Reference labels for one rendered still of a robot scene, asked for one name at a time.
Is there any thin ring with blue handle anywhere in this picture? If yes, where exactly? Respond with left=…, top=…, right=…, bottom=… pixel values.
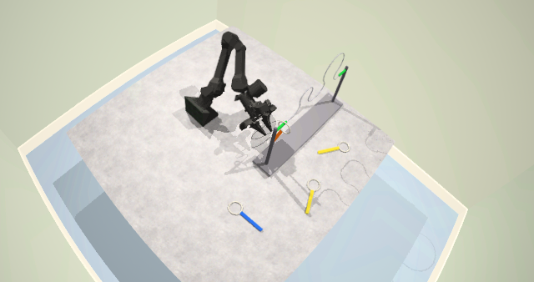
left=228, top=201, right=262, bottom=231

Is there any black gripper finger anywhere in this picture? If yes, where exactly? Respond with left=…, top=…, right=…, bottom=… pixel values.
left=262, top=113, right=272, bottom=132
left=249, top=121, right=266, bottom=136

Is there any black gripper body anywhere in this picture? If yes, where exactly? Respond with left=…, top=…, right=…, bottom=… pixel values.
left=239, top=100, right=277, bottom=131

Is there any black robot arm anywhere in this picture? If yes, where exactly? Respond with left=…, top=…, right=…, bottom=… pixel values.
left=194, top=31, right=272, bottom=114

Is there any grey loop with orange handle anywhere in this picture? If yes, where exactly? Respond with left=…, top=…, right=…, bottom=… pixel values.
left=275, top=121, right=291, bottom=140

